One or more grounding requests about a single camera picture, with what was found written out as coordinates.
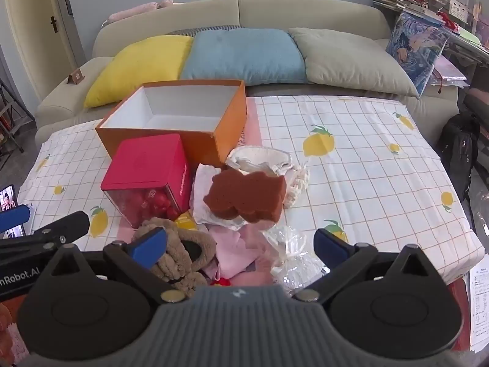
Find brown sponge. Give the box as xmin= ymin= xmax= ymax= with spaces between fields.
xmin=202 ymin=168 xmax=287 ymax=224

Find cream wooden door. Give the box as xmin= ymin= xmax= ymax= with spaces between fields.
xmin=2 ymin=0 xmax=92 ymax=102

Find pink cloth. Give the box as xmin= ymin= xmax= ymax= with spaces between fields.
xmin=200 ymin=224 xmax=276 ymax=280

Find brown plush toy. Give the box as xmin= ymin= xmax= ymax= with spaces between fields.
xmin=132 ymin=217 xmax=218 ymax=297

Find beige sofa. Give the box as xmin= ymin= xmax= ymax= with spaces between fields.
xmin=34 ymin=0 xmax=461 ymax=138

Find blue pillow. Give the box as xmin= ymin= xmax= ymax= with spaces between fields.
xmin=179 ymin=28 xmax=309 ymax=86

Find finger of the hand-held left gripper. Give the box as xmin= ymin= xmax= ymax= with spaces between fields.
xmin=0 ymin=210 xmax=91 ymax=261
xmin=0 ymin=204 xmax=31 ymax=235

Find yellow packet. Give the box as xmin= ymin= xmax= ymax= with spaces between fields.
xmin=175 ymin=210 xmax=200 ymax=231

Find smartphone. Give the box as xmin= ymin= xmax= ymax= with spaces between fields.
xmin=0 ymin=184 xmax=27 ymax=238

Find beige pillow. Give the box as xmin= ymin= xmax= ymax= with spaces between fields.
xmin=288 ymin=28 xmax=420 ymax=97

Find orange cardboard box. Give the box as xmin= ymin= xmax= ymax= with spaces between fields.
xmin=95 ymin=80 xmax=248 ymax=168

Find white desk calendar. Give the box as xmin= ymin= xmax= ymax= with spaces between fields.
xmin=448 ymin=0 xmax=470 ymax=23

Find red tin box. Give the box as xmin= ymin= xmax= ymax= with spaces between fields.
xmin=100 ymin=134 xmax=193 ymax=228

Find pink plastic folder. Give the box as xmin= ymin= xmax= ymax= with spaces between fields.
xmin=430 ymin=55 xmax=470 ymax=88

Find clear plastic bag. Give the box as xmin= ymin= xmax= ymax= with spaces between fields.
xmin=263 ymin=225 xmax=327 ymax=288

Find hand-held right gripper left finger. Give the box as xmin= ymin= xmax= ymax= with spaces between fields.
xmin=40 ymin=227 xmax=189 ymax=302

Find lemon print bed sheet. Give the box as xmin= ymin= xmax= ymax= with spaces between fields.
xmin=17 ymin=95 xmax=486 ymax=302

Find black backpack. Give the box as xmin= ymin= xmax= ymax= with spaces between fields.
xmin=436 ymin=112 xmax=482 ymax=202

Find grey houndstooth cushion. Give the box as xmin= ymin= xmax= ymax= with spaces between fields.
xmin=166 ymin=24 xmax=246 ymax=36

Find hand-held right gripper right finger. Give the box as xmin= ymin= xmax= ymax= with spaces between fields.
xmin=292 ymin=228 xmax=448 ymax=302

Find stack of papers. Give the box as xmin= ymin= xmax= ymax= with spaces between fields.
xmin=373 ymin=0 xmax=423 ymax=13

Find pink plush toy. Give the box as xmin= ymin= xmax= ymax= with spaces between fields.
xmin=108 ymin=0 xmax=174 ymax=22

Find white printed paper sheets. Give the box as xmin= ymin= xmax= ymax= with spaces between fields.
xmin=468 ymin=263 xmax=489 ymax=354

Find blue printed cushion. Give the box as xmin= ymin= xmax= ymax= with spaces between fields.
xmin=386 ymin=11 xmax=451 ymax=97

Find yellow pillow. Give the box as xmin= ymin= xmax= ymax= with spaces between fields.
xmin=83 ymin=35 xmax=193 ymax=108

